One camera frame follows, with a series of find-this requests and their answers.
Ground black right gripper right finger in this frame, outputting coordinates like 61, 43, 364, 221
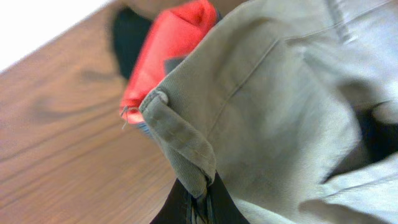
206, 173, 249, 224

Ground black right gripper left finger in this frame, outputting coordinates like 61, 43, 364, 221
150, 179, 192, 224

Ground red garment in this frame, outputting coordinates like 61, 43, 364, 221
120, 0, 220, 124

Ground khaki green shorts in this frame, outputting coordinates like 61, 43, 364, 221
140, 1, 397, 223

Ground black garment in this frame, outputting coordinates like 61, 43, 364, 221
111, 7, 152, 80

